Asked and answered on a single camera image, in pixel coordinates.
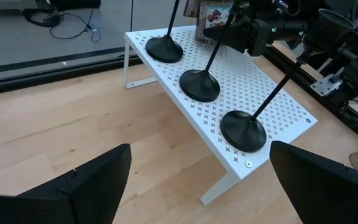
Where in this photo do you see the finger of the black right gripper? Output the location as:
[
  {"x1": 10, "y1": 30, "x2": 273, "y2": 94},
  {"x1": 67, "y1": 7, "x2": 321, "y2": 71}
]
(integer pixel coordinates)
[{"x1": 203, "y1": 14, "x2": 251, "y2": 53}]

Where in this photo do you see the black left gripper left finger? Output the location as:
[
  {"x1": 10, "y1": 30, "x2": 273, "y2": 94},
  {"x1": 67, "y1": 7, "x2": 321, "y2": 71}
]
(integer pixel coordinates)
[{"x1": 0, "y1": 142, "x2": 132, "y2": 224}]

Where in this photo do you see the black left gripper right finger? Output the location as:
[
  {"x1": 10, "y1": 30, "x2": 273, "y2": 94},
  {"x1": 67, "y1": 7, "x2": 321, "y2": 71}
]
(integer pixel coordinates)
[{"x1": 268, "y1": 140, "x2": 358, "y2": 224}]

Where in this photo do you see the tin can with flower label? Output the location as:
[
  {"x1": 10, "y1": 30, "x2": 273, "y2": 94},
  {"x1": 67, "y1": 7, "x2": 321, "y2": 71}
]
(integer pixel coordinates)
[{"x1": 183, "y1": 0, "x2": 234, "y2": 46}]

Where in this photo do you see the black metal candlestick holder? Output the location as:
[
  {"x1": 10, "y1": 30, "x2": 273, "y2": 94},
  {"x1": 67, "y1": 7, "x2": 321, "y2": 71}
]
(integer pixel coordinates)
[
  {"x1": 145, "y1": 0, "x2": 185, "y2": 64},
  {"x1": 219, "y1": 8, "x2": 356, "y2": 154},
  {"x1": 178, "y1": 0, "x2": 244, "y2": 103}
]

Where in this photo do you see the white perforated metal shelf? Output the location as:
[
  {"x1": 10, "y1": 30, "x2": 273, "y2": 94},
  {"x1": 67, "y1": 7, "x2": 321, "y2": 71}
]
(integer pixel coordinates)
[{"x1": 123, "y1": 24, "x2": 319, "y2": 207}]

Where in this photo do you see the black box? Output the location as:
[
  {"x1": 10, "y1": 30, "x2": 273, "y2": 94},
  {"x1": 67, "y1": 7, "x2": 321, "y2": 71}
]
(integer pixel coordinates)
[{"x1": 50, "y1": 0, "x2": 101, "y2": 12}]

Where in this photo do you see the silver metal bracket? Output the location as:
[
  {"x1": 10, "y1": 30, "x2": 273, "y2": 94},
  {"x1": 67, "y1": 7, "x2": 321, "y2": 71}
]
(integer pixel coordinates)
[{"x1": 310, "y1": 73, "x2": 344, "y2": 97}]

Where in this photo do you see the black aluminium table frame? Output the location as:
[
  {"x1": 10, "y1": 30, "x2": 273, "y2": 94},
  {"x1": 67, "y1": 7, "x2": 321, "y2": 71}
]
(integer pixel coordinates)
[{"x1": 0, "y1": 43, "x2": 358, "y2": 146}]

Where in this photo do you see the black cable bundle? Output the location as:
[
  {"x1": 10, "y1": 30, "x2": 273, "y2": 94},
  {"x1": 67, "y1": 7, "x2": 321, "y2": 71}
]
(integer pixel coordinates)
[{"x1": 23, "y1": 0, "x2": 102, "y2": 43}]

